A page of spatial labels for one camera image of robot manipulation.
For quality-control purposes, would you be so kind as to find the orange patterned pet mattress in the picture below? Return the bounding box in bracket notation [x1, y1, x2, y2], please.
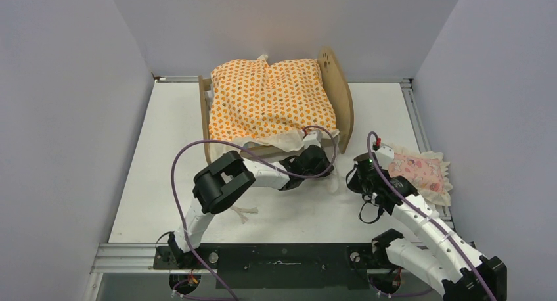
[208, 53, 340, 223]

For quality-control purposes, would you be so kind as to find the wooden pet bed frame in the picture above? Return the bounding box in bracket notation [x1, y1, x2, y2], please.
[198, 47, 354, 162]

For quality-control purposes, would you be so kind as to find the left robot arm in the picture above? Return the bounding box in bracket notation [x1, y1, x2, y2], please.
[168, 144, 334, 268]

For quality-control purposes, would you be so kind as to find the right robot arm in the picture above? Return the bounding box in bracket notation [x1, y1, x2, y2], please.
[347, 152, 507, 300]

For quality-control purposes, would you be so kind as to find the pink frilled small pillow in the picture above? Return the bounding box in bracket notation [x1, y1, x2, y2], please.
[388, 145, 453, 206]

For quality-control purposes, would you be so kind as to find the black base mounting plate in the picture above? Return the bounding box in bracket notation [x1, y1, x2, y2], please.
[152, 243, 402, 292]

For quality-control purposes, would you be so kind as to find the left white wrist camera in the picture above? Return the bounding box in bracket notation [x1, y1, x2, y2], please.
[302, 129, 323, 150]

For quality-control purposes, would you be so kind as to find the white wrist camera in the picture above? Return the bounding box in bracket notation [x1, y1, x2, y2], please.
[372, 139, 395, 169]
[302, 129, 323, 150]

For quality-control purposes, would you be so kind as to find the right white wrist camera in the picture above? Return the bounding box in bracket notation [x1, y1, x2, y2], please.
[372, 139, 395, 169]

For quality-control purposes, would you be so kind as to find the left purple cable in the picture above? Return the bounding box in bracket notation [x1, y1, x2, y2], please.
[170, 124, 340, 301]

